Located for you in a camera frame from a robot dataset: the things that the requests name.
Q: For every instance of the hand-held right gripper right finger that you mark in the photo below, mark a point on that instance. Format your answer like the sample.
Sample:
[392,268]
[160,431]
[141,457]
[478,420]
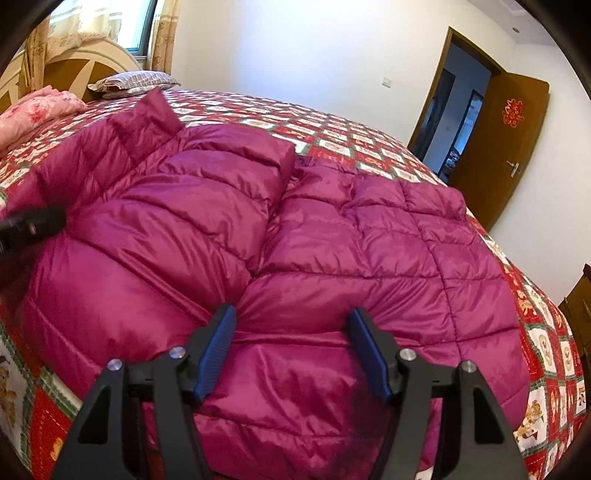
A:
[369,355]

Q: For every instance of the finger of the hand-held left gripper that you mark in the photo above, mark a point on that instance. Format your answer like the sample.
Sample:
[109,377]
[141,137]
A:
[32,224]

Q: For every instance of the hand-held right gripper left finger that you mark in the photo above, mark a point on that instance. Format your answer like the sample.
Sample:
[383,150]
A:
[214,355]

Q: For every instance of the magenta quilted down jacket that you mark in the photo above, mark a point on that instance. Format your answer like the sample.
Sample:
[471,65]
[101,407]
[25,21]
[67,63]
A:
[323,240]

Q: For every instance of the pink floral blanket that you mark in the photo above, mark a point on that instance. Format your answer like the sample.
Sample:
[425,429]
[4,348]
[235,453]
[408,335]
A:
[32,110]

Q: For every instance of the cream wooden headboard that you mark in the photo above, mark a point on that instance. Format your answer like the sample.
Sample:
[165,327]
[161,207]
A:
[69,69]

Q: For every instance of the beige patterned curtain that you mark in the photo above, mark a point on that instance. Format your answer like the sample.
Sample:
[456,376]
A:
[37,55]
[164,37]

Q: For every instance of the striped pillow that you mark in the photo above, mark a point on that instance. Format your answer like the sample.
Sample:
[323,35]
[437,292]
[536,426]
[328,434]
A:
[134,82]

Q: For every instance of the brown wooden cabinet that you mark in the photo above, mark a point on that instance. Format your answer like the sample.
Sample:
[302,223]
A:
[577,318]

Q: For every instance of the white sheer curtain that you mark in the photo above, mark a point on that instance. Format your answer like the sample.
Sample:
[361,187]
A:
[92,18]

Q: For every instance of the red patterned bed quilt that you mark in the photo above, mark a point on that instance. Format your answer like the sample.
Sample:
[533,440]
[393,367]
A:
[351,138]

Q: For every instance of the window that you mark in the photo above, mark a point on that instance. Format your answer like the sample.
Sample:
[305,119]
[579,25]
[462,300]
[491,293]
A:
[138,32]

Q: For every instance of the brown wooden door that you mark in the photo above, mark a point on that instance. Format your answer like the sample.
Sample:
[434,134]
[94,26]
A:
[498,152]

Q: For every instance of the red paper door decoration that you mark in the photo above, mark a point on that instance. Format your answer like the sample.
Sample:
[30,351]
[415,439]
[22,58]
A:
[513,112]

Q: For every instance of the dark wooden door frame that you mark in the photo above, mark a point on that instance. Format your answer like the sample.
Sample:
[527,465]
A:
[438,83]

